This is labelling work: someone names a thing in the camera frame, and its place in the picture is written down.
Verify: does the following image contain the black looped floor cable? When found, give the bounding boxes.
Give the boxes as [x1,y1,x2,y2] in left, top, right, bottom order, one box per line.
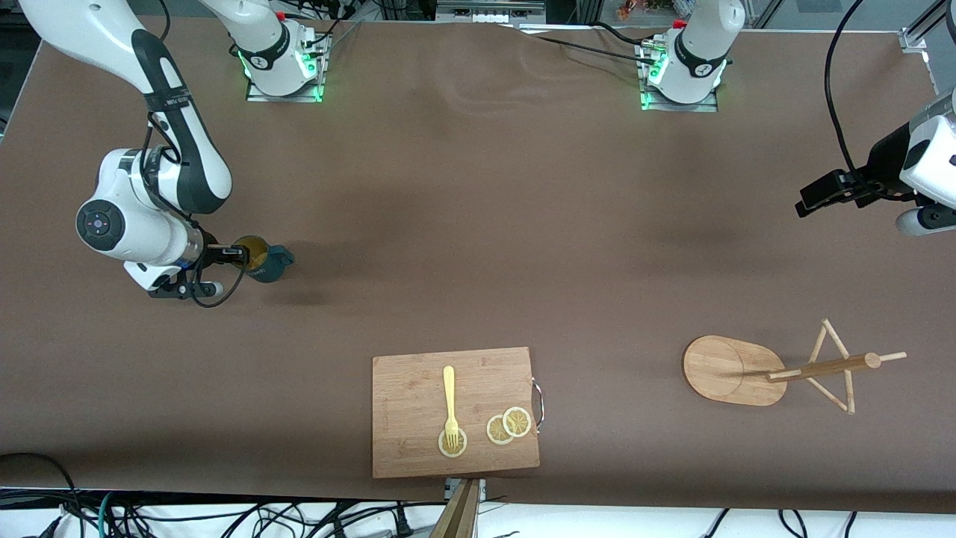
[0,452,84,538]

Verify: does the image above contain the yellow plastic fork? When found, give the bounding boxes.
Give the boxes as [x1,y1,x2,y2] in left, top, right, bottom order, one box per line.
[442,365,461,453]

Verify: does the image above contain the aluminium frame profile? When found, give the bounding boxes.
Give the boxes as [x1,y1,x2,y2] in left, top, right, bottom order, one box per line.
[898,0,956,53]

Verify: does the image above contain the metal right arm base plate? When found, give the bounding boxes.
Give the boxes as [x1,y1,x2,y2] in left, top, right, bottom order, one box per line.
[245,34,327,104]

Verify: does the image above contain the wooden cutting board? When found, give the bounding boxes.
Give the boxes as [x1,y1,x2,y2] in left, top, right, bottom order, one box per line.
[371,346,546,480]

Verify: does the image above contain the wooden cup rack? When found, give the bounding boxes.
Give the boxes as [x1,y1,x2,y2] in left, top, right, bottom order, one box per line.
[682,318,908,416]

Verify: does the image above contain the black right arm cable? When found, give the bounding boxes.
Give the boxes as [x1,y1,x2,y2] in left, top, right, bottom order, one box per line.
[142,0,249,309]

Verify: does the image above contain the grey power strip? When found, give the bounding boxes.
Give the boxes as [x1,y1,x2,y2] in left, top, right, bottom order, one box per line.
[435,0,547,25]

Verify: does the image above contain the brown wooden bar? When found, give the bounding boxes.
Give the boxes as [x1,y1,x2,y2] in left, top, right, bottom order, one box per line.
[429,478,480,538]

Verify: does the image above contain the teal cable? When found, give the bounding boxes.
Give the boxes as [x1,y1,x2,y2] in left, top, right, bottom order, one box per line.
[97,491,120,538]

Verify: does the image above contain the metal bracket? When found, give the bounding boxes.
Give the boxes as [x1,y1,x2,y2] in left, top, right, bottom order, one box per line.
[444,478,487,503]

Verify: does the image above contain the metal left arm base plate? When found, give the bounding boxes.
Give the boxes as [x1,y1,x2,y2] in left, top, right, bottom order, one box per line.
[639,41,720,114]

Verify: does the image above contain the brown table cover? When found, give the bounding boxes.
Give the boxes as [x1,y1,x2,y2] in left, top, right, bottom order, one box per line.
[0,13,956,515]

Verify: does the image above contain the dark teal mug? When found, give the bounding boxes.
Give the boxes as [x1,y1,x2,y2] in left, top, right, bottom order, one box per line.
[233,235,296,284]

